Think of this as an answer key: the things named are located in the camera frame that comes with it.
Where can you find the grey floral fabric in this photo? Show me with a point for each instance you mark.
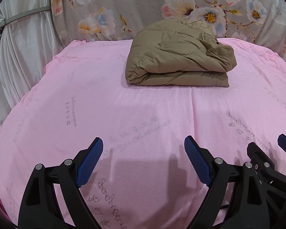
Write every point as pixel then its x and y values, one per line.
pixel 133 4

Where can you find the khaki quilted jacket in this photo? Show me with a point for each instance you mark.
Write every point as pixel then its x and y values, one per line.
pixel 171 52

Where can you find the grey curved rail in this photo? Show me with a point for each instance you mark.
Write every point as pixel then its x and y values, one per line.
pixel 26 14

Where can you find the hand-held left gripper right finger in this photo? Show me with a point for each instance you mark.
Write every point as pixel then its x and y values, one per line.
pixel 196 159

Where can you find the pink printed bed sheet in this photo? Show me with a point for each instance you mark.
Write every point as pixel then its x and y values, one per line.
pixel 85 105

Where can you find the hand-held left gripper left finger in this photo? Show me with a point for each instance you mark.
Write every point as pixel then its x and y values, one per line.
pixel 88 164

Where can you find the white satin curtain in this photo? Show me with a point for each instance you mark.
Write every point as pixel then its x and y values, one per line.
pixel 23 59

